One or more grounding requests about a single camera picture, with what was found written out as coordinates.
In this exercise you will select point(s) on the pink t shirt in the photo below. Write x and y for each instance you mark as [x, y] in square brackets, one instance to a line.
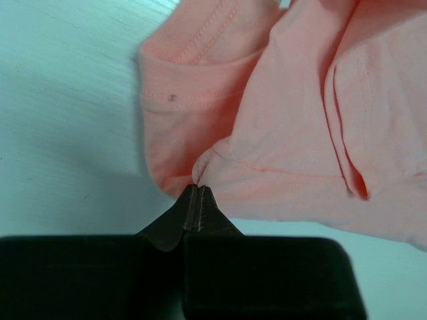
[316, 112]

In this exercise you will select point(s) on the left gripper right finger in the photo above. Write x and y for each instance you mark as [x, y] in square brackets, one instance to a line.
[206, 217]

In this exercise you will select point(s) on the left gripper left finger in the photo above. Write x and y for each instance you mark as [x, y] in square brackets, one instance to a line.
[166, 231]

